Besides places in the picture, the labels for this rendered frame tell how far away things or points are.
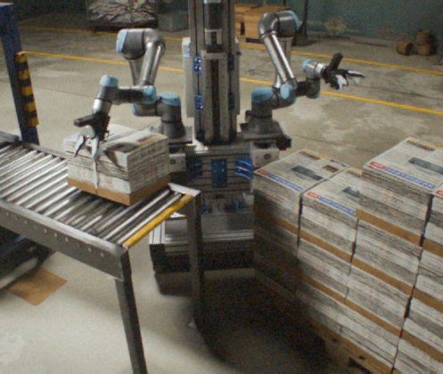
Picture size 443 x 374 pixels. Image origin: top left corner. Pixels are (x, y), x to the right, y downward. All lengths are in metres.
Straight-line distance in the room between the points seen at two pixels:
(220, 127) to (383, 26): 6.20
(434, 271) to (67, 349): 1.79
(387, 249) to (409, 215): 0.20
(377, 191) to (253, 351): 1.08
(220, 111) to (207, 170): 0.34
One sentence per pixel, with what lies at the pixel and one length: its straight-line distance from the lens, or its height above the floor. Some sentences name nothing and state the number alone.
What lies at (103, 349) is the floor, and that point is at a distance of 2.63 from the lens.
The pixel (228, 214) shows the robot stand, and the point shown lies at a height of 0.22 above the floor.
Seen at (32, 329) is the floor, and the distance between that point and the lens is 2.84.
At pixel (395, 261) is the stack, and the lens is 1.98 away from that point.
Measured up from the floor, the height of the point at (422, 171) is 1.07.
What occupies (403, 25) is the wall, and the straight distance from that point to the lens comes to 8.65.
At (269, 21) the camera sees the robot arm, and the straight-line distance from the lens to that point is 2.58.
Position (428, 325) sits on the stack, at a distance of 2.06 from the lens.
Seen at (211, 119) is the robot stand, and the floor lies 0.87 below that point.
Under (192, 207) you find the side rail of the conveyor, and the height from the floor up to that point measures 0.73.
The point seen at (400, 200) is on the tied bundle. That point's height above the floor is 0.98.
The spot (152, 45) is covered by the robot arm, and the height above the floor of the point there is 1.37.
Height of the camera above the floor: 1.88
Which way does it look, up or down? 29 degrees down
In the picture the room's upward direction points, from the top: 2 degrees counter-clockwise
